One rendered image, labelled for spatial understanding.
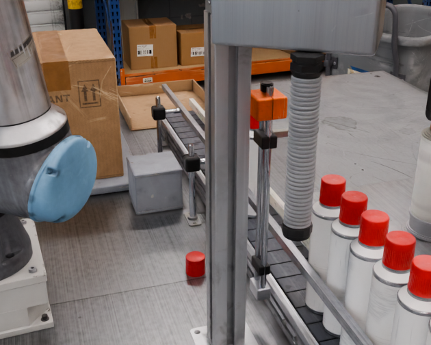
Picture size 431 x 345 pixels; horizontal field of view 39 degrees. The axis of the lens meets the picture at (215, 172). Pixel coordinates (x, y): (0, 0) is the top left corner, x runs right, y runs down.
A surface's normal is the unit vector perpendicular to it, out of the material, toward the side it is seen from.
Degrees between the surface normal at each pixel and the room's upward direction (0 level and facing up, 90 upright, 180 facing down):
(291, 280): 0
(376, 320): 90
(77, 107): 90
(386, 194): 0
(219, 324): 90
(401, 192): 0
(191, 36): 89
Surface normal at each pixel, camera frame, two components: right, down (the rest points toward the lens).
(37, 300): 0.36, 0.40
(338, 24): -0.31, 0.40
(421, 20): -0.75, 0.07
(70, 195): 0.91, 0.24
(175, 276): 0.00, -0.90
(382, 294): -0.72, 0.29
